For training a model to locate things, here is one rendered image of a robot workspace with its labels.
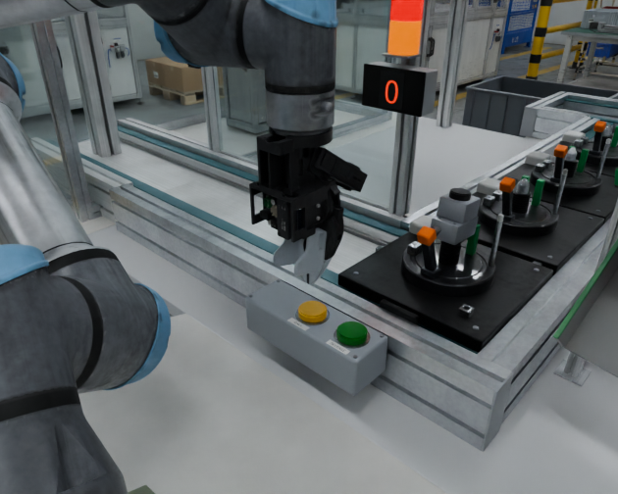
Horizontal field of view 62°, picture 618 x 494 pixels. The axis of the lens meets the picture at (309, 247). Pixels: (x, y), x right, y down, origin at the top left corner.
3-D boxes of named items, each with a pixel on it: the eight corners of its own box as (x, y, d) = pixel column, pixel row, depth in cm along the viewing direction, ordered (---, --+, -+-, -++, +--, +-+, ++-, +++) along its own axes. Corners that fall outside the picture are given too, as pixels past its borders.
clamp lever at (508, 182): (509, 219, 90) (510, 185, 85) (498, 215, 92) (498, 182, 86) (519, 206, 92) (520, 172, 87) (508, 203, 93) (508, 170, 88)
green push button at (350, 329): (353, 356, 65) (354, 343, 64) (330, 342, 68) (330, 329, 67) (373, 341, 68) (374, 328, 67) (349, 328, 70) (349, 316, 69)
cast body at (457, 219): (454, 246, 73) (464, 200, 70) (428, 236, 76) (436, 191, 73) (481, 230, 79) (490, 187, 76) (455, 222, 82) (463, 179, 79)
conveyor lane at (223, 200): (470, 404, 70) (482, 347, 66) (140, 221, 121) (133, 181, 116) (549, 314, 89) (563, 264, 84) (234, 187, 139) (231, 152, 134)
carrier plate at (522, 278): (480, 354, 66) (483, 340, 65) (336, 284, 80) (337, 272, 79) (551, 280, 81) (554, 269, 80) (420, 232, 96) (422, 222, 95)
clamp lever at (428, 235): (433, 274, 74) (428, 238, 69) (421, 270, 75) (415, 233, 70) (446, 258, 76) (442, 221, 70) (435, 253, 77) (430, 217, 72)
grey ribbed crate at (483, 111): (583, 158, 233) (596, 107, 222) (458, 131, 270) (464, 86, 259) (611, 138, 260) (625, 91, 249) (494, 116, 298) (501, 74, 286)
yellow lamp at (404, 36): (407, 56, 82) (410, 23, 79) (382, 53, 85) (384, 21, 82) (424, 52, 85) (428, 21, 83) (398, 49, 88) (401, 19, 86)
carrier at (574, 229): (554, 276, 82) (574, 205, 76) (425, 230, 97) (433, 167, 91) (602, 227, 98) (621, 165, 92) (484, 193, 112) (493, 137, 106)
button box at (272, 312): (354, 398, 66) (356, 361, 63) (246, 328, 79) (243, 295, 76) (386, 370, 71) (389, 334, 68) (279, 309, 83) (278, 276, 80)
